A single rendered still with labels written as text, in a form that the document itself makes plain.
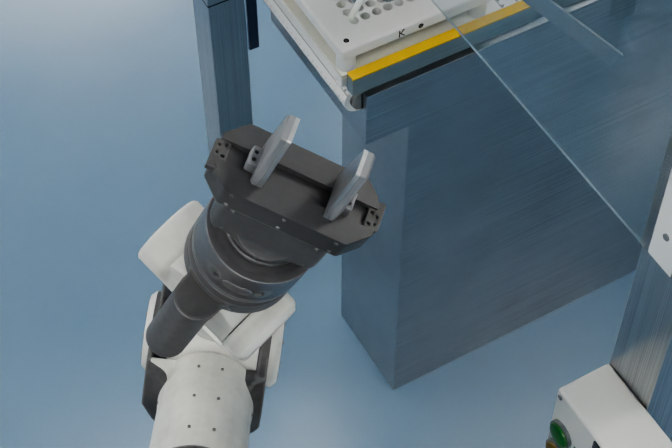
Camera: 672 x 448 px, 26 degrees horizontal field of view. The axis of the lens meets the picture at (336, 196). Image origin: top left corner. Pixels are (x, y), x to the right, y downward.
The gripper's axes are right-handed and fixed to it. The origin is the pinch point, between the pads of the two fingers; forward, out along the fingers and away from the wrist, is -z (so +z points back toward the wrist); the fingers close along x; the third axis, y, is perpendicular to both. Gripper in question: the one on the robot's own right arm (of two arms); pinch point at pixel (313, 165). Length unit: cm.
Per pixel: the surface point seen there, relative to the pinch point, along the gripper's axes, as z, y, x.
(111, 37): 206, 128, 21
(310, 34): 82, 67, -6
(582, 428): 35, 7, -38
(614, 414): 33, 9, -40
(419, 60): 77, 67, -21
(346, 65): 78, 61, -12
